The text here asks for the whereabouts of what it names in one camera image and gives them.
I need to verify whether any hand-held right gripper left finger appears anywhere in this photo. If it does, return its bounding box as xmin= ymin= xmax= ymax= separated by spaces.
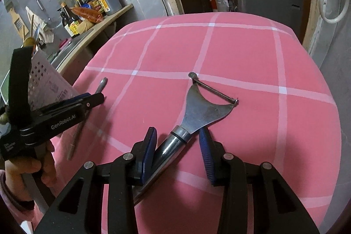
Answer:
xmin=34 ymin=127 xmax=158 ymax=234

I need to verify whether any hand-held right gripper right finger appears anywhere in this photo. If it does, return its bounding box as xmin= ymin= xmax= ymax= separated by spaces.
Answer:
xmin=199 ymin=127 xmax=320 ymax=234

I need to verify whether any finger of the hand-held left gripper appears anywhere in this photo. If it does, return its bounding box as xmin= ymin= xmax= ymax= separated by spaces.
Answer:
xmin=41 ymin=94 xmax=105 ymax=114
xmin=65 ymin=92 xmax=93 ymax=103

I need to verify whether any large steel spoon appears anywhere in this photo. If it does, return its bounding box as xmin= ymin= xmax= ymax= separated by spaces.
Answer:
xmin=66 ymin=78 xmax=108 ymax=161

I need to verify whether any steel vegetable peeler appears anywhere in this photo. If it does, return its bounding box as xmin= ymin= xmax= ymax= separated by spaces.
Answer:
xmin=133 ymin=72 xmax=239 ymax=205

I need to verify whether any person's left forearm pink sleeve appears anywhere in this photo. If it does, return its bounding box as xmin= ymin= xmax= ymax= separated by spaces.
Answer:
xmin=0 ymin=171 xmax=36 ymax=223

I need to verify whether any person's left hand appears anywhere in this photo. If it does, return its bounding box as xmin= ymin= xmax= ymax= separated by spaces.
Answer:
xmin=4 ymin=141 xmax=57 ymax=202

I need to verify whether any steel sink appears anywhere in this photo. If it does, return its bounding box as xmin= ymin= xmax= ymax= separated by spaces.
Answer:
xmin=51 ymin=28 xmax=94 ymax=71

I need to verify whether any beige cloth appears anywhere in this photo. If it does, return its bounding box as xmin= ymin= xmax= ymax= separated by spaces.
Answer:
xmin=25 ymin=6 xmax=55 ymax=44

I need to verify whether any large soy sauce bottle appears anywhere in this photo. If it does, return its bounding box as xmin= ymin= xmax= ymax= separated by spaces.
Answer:
xmin=60 ymin=2 xmax=81 ymax=38

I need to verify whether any orange snack bag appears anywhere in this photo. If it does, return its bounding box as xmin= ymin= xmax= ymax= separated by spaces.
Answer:
xmin=70 ymin=6 xmax=105 ymax=24

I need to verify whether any wooden counter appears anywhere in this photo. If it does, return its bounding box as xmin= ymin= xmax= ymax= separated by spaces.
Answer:
xmin=55 ymin=4 xmax=134 ymax=73

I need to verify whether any pink checked tablecloth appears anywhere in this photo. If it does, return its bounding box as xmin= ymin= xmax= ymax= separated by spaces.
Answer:
xmin=51 ymin=13 xmax=342 ymax=234

